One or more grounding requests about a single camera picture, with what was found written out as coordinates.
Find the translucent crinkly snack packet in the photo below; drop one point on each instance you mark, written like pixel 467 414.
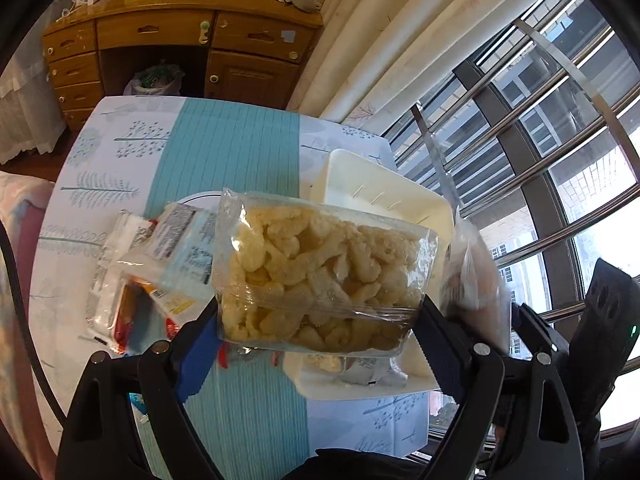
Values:
pixel 475 270

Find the plastic bag under desk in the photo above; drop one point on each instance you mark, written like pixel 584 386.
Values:
pixel 152 80

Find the pink bedding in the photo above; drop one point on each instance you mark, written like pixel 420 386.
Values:
pixel 20 260

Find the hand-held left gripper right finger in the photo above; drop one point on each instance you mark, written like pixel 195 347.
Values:
pixel 445 375

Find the white translucent snack packet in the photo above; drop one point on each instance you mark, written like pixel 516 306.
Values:
pixel 125 245

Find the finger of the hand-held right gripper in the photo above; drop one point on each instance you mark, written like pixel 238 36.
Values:
pixel 532 327

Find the white lace cloth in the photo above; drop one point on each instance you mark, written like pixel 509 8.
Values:
pixel 25 110

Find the white red-striped snack packet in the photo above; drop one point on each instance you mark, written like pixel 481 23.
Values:
pixel 172 230

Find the white plastic bin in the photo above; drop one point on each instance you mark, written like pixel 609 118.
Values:
pixel 370 180

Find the clear bag of puffed snacks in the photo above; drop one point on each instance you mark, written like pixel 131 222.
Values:
pixel 310 270

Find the green drawer lock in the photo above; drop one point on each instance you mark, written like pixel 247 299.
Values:
pixel 204 30

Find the dark window frame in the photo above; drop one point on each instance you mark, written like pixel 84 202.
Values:
pixel 535 200

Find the white curtain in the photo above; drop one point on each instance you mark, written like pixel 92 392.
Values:
pixel 400 35

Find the yellow orange snack packet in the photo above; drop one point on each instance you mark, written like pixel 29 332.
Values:
pixel 167 297

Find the white round plate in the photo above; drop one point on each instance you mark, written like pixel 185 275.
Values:
pixel 200 199

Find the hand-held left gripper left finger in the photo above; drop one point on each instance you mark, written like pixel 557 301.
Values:
pixel 195 355

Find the wooden desk with drawers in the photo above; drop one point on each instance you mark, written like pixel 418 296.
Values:
pixel 150 27

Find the grey fish-shaped object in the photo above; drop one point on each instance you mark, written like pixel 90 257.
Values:
pixel 304 2

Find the metal window guard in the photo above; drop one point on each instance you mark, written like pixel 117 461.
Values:
pixel 565 55

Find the light blue snack packet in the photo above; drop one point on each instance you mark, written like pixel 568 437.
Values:
pixel 192 255

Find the silver snack packet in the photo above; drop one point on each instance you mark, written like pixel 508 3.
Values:
pixel 367 372

